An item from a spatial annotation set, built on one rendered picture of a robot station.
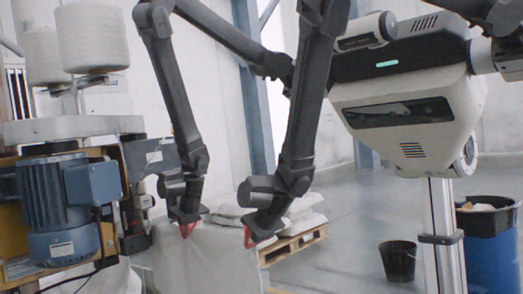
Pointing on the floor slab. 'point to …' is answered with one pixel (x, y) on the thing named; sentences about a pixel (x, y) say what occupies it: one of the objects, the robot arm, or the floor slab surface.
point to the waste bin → (490, 244)
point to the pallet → (290, 245)
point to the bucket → (398, 260)
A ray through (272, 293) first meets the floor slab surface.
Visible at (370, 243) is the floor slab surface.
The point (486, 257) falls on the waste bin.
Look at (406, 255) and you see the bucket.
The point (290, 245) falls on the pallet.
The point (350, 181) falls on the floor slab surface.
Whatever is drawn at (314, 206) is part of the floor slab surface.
